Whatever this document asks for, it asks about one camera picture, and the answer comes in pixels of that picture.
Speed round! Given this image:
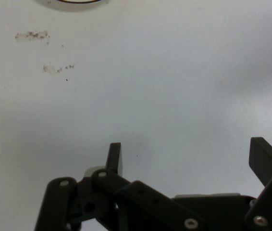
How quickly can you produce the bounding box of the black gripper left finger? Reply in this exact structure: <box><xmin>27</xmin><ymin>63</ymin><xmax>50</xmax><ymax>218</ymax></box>
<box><xmin>34</xmin><ymin>142</ymin><xmax>204</xmax><ymax>231</ymax></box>

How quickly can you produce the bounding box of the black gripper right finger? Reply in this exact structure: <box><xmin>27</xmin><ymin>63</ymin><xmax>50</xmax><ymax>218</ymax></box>
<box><xmin>244</xmin><ymin>137</ymin><xmax>272</xmax><ymax>231</ymax></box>

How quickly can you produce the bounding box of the white plate with black rim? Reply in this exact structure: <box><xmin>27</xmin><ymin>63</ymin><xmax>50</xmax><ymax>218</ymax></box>
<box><xmin>36</xmin><ymin>0</ymin><xmax>109</xmax><ymax>12</ymax></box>

